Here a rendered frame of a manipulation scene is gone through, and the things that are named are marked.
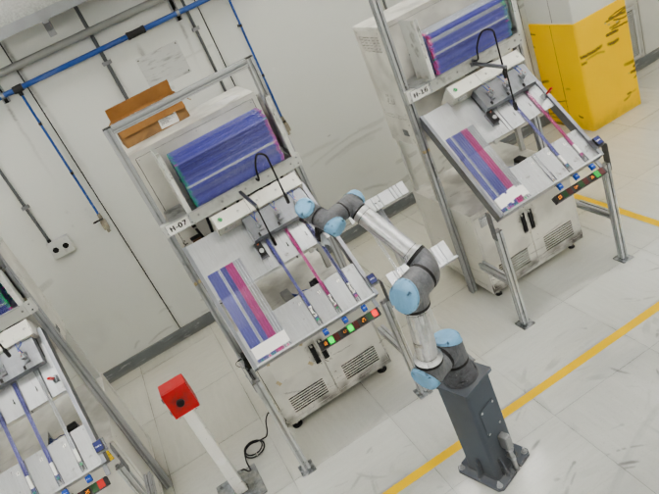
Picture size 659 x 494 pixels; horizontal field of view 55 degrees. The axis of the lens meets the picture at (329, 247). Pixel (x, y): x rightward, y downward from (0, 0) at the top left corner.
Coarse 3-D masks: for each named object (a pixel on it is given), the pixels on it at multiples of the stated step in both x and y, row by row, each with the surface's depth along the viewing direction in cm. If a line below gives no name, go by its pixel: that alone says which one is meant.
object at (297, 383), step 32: (320, 256) 386; (288, 288) 368; (352, 320) 348; (288, 352) 338; (320, 352) 346; (352, 352) 355; (384, 352) 364; (288, 384) 345; (320, 384) 353; (352, 384) 362; (288, 416) 351
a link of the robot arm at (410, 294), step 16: (416, 272) 226; (400, 288) 222; (416, 288) 222; (432, 288) 229; (400, 304) 226; (416, 304) 222; (416, 320) 231; (416, 336) 236; (432, 336) 239; (416, 352) 243; (432, 352) 241; (416, 368) 248; (432, 368) 243; (448, 368) 250; (432, 384) 245
